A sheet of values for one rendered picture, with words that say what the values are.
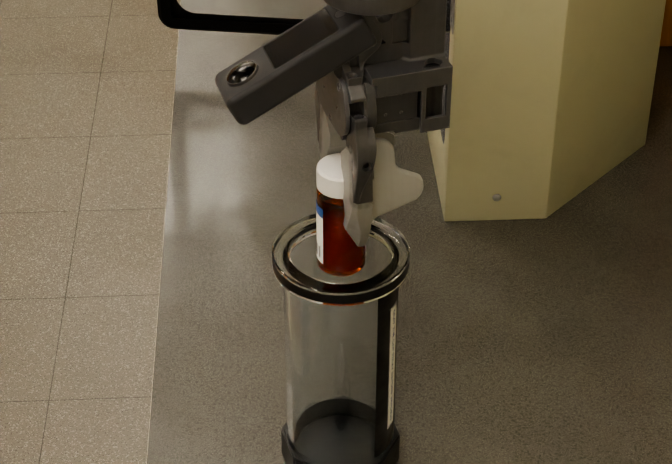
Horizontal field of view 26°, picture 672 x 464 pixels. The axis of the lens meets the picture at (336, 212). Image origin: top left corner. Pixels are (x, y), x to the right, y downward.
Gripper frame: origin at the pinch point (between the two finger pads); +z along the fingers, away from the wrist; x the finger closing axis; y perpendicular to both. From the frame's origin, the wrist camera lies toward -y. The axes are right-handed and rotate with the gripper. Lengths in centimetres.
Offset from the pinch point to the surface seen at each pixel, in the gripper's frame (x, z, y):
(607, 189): 30, 26, 41
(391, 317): -3.4, 8.4, 3.1
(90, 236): 169, 120, -1
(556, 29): 27.3, 2.9, 31.2
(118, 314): 141, 120, 0
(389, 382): -3.4, 15.2, 3.1
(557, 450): -5.1, 25.9, 18.4
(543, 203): 27.2, 23.8, 31.7
